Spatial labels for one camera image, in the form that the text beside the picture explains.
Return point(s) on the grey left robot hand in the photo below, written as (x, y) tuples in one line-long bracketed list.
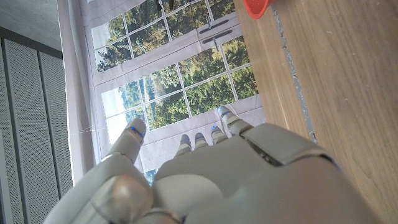
[(248, 180)]

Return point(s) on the printed window backdrop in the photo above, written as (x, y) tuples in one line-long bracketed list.
[(174, 81)]

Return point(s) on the red bowl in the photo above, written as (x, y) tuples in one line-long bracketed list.
[(256, 7)]

